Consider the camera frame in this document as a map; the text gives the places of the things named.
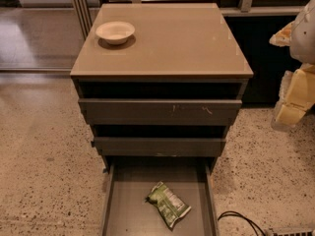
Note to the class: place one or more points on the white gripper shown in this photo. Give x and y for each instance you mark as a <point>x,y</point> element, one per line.
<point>304,38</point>

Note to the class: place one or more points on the green jalapeno chip bag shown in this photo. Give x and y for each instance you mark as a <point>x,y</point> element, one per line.
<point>170,207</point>

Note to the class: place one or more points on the grey drawer cabinet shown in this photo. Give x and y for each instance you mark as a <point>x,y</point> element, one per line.
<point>178,51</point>

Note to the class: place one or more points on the grey top drawer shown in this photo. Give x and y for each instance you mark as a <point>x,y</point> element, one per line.
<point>200,112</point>

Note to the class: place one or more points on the grey drawer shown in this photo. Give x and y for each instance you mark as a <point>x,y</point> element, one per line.
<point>200,112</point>
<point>130,180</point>
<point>160,146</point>

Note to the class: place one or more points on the grey bottom drawer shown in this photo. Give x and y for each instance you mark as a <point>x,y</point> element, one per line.
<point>130,180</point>

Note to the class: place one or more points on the grey middle drawer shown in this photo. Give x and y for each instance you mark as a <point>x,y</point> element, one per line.
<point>160,146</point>

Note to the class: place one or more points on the metal floor vent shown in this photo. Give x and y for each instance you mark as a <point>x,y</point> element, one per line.
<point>290,231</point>

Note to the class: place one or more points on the white bowl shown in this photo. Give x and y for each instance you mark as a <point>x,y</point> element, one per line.
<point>115,33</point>

